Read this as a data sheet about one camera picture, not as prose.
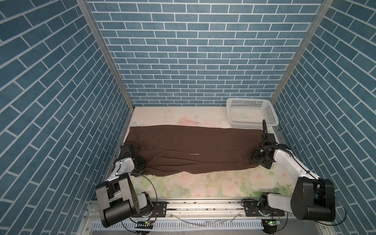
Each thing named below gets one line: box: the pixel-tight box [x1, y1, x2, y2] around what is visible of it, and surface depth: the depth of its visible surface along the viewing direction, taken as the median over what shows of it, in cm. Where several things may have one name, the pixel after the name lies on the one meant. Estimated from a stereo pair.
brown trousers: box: [124, 124, 264, 176], surface depth 95 cm
